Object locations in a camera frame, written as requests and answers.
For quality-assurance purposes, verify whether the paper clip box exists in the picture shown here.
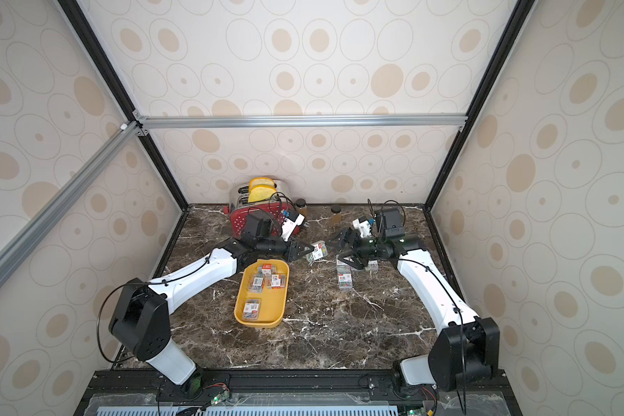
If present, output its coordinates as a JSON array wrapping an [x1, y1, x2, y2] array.
[[336, 259, 352, 274], [242, 298, 261, 321], [268, 274, 286, 289], [337, 270, 354, 291], [310, 241, 328, 262], [249, 276, 265, 294], [365, 260, 379, 272]]

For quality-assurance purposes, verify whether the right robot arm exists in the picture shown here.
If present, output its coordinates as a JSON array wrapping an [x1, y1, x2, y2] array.
[[327, 207, 500, 391]]

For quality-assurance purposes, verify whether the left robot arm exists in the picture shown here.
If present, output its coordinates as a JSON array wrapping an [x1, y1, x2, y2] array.
[[109, 210, 314, 397]]

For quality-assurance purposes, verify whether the yellow storage tray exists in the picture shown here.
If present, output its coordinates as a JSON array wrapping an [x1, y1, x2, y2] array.
[[234, 259, 289, 329]]

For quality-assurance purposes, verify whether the right spice jar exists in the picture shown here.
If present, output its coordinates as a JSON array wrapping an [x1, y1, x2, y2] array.
[[329, 205, 343, 227]]

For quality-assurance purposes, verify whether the spice jar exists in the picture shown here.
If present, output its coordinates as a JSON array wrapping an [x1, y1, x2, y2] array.
[[329, 205, 343, 227], [295, 199, 309, 218]]

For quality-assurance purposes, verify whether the red toaster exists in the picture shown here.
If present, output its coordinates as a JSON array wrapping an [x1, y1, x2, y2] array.
[[225, 177, 305, 241]]

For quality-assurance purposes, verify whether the left spice jar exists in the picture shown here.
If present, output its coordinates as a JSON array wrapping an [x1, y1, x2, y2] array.
[[295, 199, 309, 218]]

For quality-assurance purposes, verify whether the yellow toast slice front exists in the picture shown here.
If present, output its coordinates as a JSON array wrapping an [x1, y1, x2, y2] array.
[[248, 185, 277, 204]]

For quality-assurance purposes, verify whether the yellow toast slice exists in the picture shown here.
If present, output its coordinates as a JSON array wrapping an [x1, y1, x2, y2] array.
[[248, 185, 277, 204], [249, 177, 277, 191]]

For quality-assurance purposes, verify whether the yellow toast slice rear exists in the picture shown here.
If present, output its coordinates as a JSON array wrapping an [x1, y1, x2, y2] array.
[[249, 177, 277, 191]]

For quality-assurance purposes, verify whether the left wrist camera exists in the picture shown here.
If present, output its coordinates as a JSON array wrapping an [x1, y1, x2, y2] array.
[[281, 211, 305, 242]]

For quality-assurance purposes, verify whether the horizontal aluminium rail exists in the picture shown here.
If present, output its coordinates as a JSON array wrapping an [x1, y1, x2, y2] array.
[[139, 114, 467, 129]]

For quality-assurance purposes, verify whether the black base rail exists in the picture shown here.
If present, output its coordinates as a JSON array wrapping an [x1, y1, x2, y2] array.
[[75, 369, 522, 415]]

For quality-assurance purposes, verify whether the left aluminium rail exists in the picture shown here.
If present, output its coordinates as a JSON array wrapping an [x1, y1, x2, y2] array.
[[0, 121, 139, 289]]

